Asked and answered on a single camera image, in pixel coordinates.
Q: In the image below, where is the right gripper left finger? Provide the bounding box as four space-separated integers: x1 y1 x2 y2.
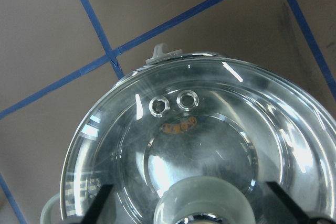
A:
81 184 113 223

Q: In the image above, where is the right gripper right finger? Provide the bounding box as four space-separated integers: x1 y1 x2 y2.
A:
265 182 335 223

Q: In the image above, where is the glass pot lid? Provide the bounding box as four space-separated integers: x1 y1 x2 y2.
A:
60 53 335 223

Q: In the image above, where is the pale green steel pot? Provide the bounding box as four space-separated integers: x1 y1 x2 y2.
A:
40 43 183 224

